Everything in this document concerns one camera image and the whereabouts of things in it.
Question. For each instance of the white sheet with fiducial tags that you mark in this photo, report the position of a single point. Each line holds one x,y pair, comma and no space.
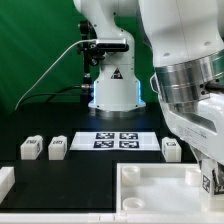
131,141

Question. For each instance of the white square tabletop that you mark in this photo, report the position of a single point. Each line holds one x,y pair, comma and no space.
164,188

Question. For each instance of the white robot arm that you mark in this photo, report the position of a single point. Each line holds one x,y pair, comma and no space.
188,54

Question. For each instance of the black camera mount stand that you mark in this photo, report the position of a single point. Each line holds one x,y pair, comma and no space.
91,57

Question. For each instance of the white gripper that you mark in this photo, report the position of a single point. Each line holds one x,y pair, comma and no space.
202,129

